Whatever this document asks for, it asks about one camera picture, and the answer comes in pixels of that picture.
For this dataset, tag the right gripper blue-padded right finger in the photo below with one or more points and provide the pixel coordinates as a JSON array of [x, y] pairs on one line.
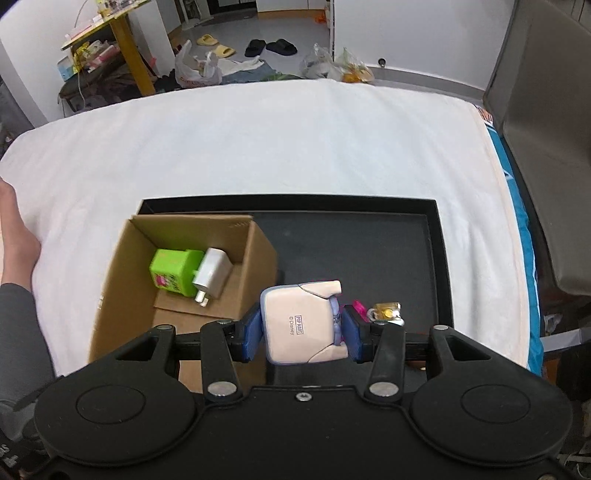
[[384, 346]]

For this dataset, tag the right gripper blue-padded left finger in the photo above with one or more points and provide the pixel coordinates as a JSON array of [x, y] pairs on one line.
[[222, 344]]

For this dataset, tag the white charger plug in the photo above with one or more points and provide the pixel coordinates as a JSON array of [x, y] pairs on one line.
[[211, 275]]

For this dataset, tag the white square Disney case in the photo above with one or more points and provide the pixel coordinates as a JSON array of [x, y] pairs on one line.
[[302, 323]]

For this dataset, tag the brown cardboard box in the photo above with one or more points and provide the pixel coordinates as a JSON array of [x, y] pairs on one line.
[[132, 304]]

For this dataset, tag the magenta pink toy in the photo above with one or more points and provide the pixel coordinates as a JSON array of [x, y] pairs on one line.
[[361, 309]]

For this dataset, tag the green cartoon tin box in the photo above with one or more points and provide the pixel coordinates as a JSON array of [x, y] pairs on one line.
[[174, 270]]

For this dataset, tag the black shallow tray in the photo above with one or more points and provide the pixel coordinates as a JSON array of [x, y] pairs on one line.
[[380, 248]]

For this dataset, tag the blue patterned bed sheet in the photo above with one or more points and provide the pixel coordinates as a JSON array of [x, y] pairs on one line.
[[536, 352]]

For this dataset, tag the white fleece blanket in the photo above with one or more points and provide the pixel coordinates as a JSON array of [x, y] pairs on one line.
[[80, 178]]

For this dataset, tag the white plastic bag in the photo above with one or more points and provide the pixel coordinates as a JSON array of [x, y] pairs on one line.
[[191, 72]]

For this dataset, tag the clear plastic bag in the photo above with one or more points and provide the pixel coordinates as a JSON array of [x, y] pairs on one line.
[[319, 64]]

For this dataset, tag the yellow slipper near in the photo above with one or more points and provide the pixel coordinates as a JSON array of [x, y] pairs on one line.
[[222, 51]]

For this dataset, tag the yellow slipper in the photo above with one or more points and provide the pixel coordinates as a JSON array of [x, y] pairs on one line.
[[222, 51], [207, 40]]

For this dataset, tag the grey chair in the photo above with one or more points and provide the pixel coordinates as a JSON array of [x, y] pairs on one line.
[[539, 96]]

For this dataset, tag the black slipper left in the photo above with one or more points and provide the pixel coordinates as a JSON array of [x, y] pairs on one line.
[[255, 48]]

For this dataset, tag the black slipper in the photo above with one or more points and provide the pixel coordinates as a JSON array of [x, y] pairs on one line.
[[255, 48], [282, 47]]

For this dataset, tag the black slipper right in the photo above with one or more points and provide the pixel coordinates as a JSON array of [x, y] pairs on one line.
[[282, 47]]

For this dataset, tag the yellow slipper far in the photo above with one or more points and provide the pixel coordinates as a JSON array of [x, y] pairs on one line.
[[207, 40]]

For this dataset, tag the yellow wooden table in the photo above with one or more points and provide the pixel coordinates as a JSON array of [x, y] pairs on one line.
[[120, 27]]

